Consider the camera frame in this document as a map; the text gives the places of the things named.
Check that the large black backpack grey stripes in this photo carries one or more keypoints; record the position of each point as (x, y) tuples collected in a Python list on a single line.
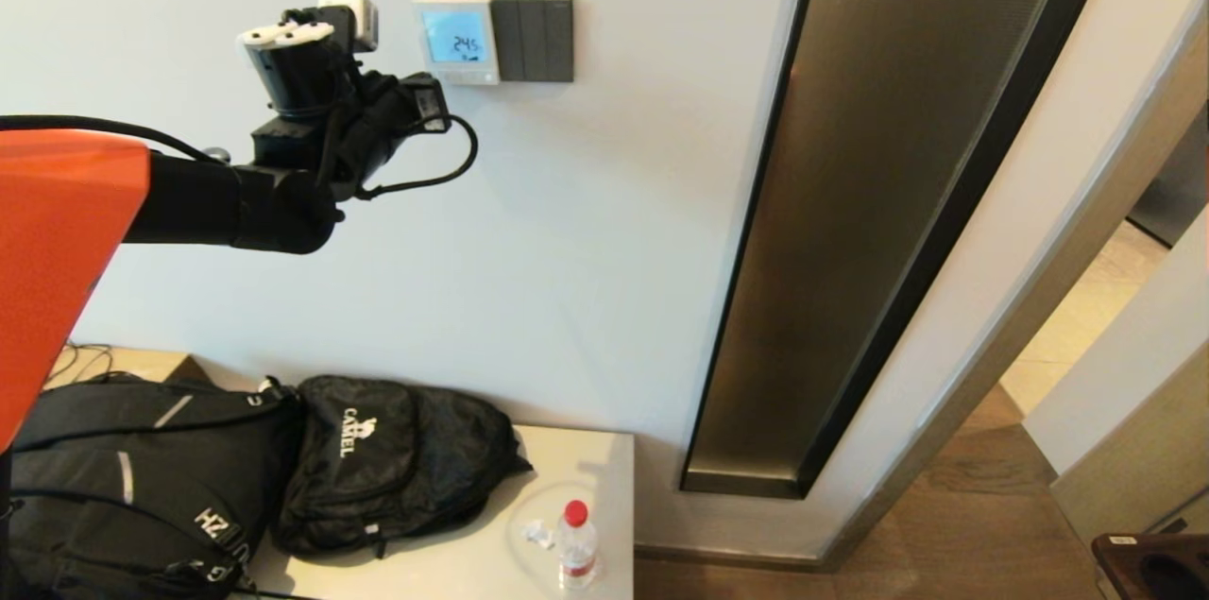
[(170, 487)]

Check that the clear water bottle red cap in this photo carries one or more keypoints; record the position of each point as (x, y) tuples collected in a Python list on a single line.
[(576, 548)]

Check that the beige door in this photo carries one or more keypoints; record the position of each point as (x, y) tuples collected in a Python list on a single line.
[(1133, 373)]

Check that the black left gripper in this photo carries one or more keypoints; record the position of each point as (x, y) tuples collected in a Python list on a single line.
[(373, 128)]

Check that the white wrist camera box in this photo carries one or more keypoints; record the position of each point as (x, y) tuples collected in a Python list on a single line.
[(349, 16)]

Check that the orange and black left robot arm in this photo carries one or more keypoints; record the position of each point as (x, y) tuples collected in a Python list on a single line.
[(57, 250)]

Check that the grey-brown door frame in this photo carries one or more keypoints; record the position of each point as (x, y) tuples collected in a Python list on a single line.
[(1039, 298)]

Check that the black Camel logo backpack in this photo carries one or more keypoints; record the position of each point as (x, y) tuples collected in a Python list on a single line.
[(397, 468)]

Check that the dark grey cabinet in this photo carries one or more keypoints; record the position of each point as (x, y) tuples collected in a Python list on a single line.
[(1181, 194)]

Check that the white wall thermostat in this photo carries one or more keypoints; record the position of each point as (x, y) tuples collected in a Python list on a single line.
[(458, 38)]

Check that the crumpled clear plastic wrapper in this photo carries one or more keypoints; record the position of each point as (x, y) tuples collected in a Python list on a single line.
[(540, 535)]

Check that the grey wall light switch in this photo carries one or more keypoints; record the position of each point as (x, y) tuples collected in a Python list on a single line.
[(534, 40)]

